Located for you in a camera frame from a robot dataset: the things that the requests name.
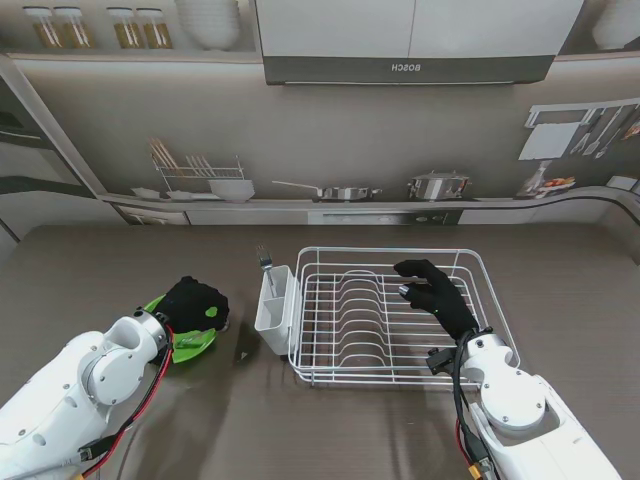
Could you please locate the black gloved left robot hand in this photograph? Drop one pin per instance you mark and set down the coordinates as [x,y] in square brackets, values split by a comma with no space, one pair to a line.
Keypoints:
[192,305]

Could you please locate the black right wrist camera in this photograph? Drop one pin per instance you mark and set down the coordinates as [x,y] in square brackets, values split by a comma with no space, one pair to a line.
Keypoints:
[440,361]

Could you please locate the green plastic bowl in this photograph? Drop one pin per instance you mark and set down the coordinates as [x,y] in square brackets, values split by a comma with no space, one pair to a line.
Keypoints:
[195,351]

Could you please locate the printed kitchen backdrop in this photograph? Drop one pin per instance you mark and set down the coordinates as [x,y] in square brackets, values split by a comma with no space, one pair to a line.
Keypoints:
[350,150]

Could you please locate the metal spoon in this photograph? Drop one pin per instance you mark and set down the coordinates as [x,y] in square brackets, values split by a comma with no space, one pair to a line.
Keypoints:
[190,343]

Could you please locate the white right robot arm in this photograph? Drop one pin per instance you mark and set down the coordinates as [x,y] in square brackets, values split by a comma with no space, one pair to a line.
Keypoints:
[515,400]

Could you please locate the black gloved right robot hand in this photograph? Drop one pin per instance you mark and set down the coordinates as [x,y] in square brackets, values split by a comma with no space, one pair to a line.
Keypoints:
[447,302]

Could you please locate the metal fork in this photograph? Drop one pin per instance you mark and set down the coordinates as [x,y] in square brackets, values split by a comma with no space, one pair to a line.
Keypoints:
[265,260]

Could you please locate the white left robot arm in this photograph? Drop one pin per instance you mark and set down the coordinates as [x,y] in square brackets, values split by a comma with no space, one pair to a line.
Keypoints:
[65,390]

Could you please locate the white plastic utensil holder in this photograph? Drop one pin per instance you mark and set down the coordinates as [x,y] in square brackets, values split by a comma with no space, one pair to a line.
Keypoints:
[272,337]

